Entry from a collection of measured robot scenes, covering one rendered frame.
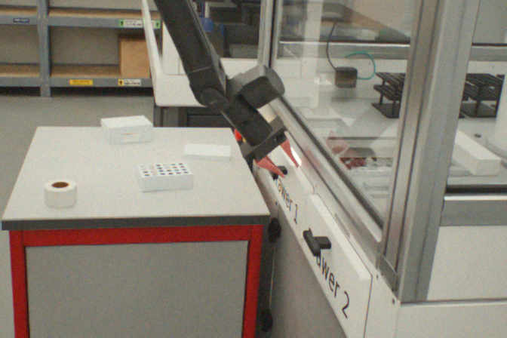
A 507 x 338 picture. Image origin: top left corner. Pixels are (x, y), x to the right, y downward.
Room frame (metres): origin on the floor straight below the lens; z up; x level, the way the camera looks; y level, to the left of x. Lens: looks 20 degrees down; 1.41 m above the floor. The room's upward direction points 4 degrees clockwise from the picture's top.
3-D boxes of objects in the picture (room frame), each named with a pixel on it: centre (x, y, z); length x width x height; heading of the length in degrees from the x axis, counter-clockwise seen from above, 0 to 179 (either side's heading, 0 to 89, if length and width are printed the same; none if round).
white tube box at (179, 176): (1.51, 0.20, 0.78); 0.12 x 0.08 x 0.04; 110
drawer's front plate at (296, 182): (1.29, -0.09, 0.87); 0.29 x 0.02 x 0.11; 11
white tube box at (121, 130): (1.83, 0.35, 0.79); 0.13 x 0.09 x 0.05; 118
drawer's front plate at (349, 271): (0.98, -0.15, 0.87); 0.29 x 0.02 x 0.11; 11
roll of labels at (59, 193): (1.37, 0.41, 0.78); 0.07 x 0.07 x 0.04
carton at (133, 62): (5.14, 0.83, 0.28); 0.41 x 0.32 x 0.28; 104
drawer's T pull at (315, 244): (0.97, -0.13, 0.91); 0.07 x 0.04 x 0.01; 11
